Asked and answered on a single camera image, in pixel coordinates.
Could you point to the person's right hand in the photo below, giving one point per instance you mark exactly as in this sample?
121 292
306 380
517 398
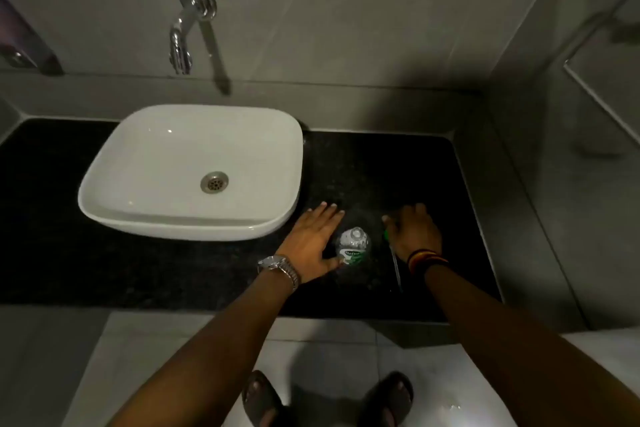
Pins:
417 234

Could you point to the person's left hand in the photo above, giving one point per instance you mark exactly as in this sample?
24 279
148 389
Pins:
307 246

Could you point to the person's left thumb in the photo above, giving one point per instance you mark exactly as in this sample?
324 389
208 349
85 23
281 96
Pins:
333 264

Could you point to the person's right thumb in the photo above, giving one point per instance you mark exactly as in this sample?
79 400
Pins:
391 220

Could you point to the person's left middle finger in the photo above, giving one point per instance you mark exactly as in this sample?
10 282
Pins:
320 214

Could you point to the person's right forearm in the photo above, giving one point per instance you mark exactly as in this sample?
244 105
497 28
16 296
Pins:
520 356

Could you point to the person's left forearm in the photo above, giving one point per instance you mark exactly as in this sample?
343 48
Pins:
215 356

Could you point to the clear plastic bottle green label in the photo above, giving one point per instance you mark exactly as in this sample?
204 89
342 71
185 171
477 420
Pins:
353 246

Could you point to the red yellow black wristbands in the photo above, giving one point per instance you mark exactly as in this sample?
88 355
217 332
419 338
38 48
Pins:
425 259

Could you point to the silver metal wristwatch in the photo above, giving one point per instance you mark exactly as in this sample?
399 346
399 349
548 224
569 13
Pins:
281 267

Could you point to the chrome sink drain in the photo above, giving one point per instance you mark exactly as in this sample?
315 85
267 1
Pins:
214 182

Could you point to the black sandal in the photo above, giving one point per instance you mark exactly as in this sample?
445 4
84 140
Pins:
260 399
389 399

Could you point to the white ceramic sink basin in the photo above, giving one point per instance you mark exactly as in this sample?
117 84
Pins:
165 161

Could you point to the chrome wall faucet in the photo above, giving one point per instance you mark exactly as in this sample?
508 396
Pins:
187 16

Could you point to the dark wall dispenser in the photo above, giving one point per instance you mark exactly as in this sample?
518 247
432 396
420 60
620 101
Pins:
25 46

